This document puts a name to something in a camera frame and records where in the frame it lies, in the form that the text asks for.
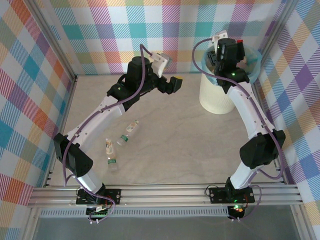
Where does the water bottle green label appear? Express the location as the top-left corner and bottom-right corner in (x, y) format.
(107, 154), (119, 173)

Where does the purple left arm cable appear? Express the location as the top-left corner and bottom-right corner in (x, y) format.
(62, 43), (154, 225)

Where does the plaid backdrop cloth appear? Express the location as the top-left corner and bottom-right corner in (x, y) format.
(254, 0), (320, 240)
(0, 0), (76, 240)
(32, 0), (298, 76)

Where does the aluminium mounting rail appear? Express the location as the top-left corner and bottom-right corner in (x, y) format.
(27, 183), (305, 207)

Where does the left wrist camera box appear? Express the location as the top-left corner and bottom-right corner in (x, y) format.
(149, 52), (173, 78)

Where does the aluminium side rail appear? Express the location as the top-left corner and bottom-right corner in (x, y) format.
(43, 76), (79, 188)
(250, 81), (290, 186)

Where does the aluminium frame post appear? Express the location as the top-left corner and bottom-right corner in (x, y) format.
(254, 0), (301, 66)
(26, 0), (79, 85)

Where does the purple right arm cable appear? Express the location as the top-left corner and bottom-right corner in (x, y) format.
(192, 38), (285, 222)

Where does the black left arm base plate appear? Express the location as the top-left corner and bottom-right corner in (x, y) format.
(76, 188), (122, 206)

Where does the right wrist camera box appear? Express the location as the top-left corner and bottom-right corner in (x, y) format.
(211, 29), (230, 43)

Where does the small clear bottle green label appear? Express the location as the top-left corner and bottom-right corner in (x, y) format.
(116, 134), (130, 147)

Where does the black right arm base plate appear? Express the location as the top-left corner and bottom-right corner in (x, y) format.
(208, 186), (256, 204)

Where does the small bottle beige green label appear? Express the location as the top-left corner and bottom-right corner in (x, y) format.
(125, 119), (140, 134)

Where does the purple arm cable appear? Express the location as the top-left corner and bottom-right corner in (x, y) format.
(62, 43), (154, 225)
(192, 38), (285, 222)

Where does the grey slotted cable duct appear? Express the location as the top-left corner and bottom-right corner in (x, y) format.
(39, 207), (230, 217)

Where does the bottle white orange label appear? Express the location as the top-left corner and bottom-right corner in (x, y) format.
(104, 138), (116, 157)

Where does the white plastic bin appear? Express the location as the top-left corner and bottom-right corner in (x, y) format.
(199, 73), (237, 115)

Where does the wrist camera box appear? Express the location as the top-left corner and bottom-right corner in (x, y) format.
(149, 52), (173, 78)
(211, 29), (230, 43)

